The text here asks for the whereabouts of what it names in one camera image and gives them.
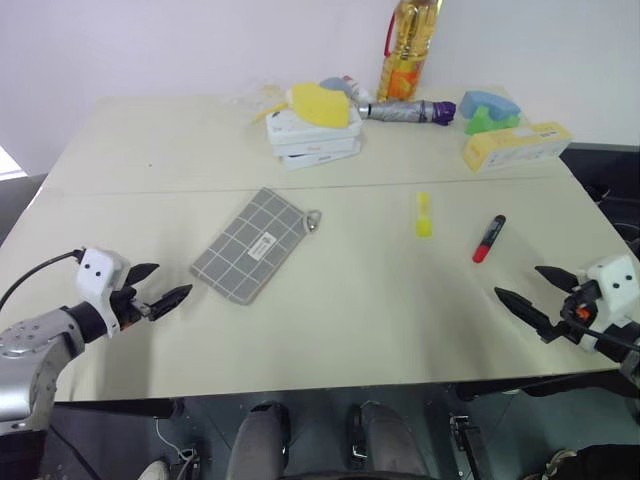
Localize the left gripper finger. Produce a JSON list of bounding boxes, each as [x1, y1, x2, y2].
[[148, 283, 194, 322], [124, 262, 161, 290]]

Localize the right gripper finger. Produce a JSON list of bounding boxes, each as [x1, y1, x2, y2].
[[494, 286, 556, 344], [534, 265, 583, 295]]

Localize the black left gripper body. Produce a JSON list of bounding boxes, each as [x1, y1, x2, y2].
[[109, 285, 155, 331]]

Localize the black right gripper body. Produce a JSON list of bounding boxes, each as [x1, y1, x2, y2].
[[551, 279, 602, 343]]

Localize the grey checked pencil pouch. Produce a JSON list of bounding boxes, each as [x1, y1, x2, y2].
[[189, 186, 323, 306]]

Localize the black marker with red cap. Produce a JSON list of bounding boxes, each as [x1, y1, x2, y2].
[[471, 214, 507, 264]]

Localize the dark equipment beside table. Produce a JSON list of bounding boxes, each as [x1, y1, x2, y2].
[[558, 141, 640, 261]]

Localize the yellow highlighter pen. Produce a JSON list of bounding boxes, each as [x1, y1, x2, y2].
[[415, 191, 434, 239]]

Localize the long yellow carton box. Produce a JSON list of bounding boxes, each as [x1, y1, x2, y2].
[[461, 121, 573, 174]]

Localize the black floor pedal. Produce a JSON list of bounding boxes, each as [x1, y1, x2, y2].
[[448, 413, 495, 480]]

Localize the beige laced shoe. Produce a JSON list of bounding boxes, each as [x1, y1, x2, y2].
[[541, 448, 582, 480]]

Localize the white shoe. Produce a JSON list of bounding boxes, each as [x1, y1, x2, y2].
[[136, 459, 172, 480]]

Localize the grey rounded shape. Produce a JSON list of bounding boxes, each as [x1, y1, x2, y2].
[[348, 399, 432, 480], [226, 401, 292, 480]]

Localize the green sponge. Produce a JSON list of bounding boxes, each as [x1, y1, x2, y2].
[[463, 105, 522, 137]]

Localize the blue green toy blocks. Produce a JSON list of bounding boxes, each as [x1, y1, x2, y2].
[[458, 90, 523, 124]]

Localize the yellow cloth scrap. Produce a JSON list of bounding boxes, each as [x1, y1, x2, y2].
[[253, 101, 292, 125]]

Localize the large white flat box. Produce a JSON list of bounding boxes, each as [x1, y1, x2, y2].
[[264, 106, 363, 147]]

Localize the folded grey purple umbrella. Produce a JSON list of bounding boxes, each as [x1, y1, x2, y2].
[[356, 98, 458, 127]]

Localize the yellow sponge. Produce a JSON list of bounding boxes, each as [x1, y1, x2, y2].
[[290, 82, 350, 130]]

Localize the grey-blue sponge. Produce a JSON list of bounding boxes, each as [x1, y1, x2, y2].
[[318, 75, 352, 95]]

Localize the yellow cooking oil bottle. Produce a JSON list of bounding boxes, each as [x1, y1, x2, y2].
[[376, 0, 447, 104]]

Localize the white tube with pink print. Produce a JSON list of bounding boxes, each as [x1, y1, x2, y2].
[[341, 75, 374, 104]]

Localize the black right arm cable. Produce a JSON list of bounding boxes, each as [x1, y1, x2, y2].
[[563, 313, 640, 352]]

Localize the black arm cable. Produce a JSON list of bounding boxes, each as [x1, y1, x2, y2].
[[0, 249, 84, 311], [563, 313, 640, 352]]

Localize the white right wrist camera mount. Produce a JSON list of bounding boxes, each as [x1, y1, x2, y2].
[[578, 253, 640, 354]]

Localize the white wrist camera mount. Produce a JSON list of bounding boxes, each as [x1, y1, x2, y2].
[[578, 253, 640, 354], [74, 247, 133, 338]]

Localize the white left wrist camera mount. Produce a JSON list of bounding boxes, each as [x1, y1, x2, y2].
[[74, 247, 133, 338]]

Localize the black table frame bar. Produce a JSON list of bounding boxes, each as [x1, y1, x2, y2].
[[53, 398, 175, 420], [453, 370, 629, 402]]

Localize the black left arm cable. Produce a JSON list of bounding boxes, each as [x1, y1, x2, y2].
[[0, 249, 84, 311]]

